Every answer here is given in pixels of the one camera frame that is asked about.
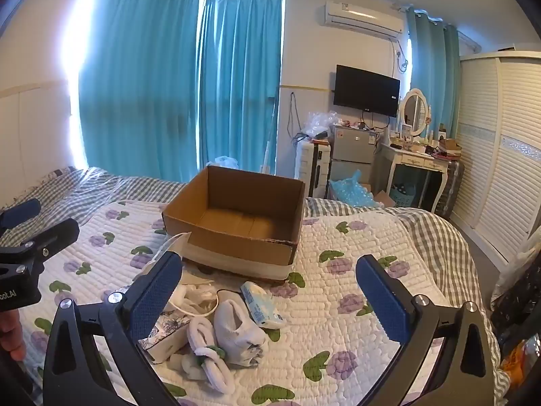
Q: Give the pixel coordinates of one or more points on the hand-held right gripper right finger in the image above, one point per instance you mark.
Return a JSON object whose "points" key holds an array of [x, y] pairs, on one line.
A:
{"points": [[382, 300]]}

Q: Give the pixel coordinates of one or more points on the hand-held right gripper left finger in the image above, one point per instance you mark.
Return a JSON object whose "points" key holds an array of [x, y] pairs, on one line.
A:
{"points": [[156, 296]]}

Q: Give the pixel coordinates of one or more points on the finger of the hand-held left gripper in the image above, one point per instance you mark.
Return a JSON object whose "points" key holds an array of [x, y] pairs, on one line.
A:
{"points": [[50, 237], [21, 210]]}

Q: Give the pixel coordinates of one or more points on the white sock green band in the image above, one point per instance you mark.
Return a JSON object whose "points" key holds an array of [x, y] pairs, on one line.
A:
{"points": [[207, 355]]}

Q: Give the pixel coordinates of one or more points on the white sock pair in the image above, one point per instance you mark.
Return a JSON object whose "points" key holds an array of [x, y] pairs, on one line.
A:
{"points": [[236, 330]]}

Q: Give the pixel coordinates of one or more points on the blue white tissue pack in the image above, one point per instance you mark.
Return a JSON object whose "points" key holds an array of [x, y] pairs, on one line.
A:
{"points": [[260, 304]]}

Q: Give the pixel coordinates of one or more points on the brown cardboard box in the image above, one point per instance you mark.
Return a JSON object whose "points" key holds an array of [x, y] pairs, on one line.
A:
{"points": [[236, 220]]}

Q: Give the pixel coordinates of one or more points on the person's left hand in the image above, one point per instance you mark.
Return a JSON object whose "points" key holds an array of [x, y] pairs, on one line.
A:
{"points": [[10, 334]]}

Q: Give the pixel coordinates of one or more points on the white floral quilt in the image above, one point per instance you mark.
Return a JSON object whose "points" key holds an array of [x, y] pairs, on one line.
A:
{"points": [[338, 237]]}

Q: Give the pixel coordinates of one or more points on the white headboard panel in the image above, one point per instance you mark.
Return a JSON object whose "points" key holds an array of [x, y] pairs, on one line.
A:
{"points": [[34, 127]]}

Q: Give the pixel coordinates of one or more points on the white floral bedspread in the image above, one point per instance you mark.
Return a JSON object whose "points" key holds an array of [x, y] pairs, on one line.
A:
{"points": [[435, 228]]}

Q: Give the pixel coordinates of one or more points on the small cardboard box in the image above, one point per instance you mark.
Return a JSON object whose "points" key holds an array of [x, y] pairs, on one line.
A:
{"points": [[384, 198]]}

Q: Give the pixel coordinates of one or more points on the teal storage basket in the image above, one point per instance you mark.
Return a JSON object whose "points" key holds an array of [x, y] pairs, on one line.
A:
{"points": [[403, 194]]}

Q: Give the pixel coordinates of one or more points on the blue plastic bag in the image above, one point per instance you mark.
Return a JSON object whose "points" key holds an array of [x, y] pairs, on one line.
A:
{"points": [[353, 190]]}

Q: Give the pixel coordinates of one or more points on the dark suitcase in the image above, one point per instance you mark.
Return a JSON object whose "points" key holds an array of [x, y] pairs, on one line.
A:
{"points": [[452, 190]]}

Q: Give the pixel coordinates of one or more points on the dark floral cloth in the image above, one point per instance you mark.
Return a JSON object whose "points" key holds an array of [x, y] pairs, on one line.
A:
{"points": [[520, 304]]}

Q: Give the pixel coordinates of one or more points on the white dressing table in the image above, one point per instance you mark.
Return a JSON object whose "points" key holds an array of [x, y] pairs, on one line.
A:
{"points": [[412, 160]]}

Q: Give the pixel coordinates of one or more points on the white plastic bag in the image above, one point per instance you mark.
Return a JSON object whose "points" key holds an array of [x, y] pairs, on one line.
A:
{"points": [[224, 163]]}

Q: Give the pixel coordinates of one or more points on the silver mini fridge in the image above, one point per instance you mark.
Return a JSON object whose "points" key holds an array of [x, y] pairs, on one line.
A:
{"points": [[351, 152]]}

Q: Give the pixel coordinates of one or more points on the orange bag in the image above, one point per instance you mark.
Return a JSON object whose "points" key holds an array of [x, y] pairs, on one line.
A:
{"points": [[522, 363]]}

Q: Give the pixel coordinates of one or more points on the white suitcase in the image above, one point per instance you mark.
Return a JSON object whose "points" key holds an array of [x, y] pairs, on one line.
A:
{"points": [[308, 165]]}

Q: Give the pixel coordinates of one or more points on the brown box on dresser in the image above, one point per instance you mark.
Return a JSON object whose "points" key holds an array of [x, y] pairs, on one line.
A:
{"points": [[450, 147]]}

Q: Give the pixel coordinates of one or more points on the wide teal curtain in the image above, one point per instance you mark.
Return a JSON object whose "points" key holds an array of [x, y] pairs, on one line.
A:
{"points": [[139, 72]]}

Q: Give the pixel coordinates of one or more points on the white louvred wardrobe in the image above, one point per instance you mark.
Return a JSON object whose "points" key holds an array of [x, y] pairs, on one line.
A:
{"points": [[498, 156]]}

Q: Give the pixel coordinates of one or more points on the clear plastic bag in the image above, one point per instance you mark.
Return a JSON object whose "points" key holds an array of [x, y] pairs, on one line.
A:
{"points": [[319, 122]]}

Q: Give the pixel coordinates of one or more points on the white oval vanity mirror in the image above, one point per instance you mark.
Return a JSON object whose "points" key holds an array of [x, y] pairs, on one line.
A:
{"points": [[412, 110]]}

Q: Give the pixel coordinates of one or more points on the narrow teal curtain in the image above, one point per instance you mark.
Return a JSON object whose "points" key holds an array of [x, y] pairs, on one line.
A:
{"points": [[239, 80]]}

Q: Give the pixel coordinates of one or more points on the teal curtain beside wardrobe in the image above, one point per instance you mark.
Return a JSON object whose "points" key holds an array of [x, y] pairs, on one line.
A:
{"points": [[431, 72]]}

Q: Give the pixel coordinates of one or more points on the white air conditioner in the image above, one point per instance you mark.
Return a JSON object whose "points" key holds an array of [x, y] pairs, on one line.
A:
{"points": [[363, 19]]}

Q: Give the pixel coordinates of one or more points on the black wall television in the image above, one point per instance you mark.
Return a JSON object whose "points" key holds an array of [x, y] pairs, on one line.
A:
{"points": [[365, 91]]}

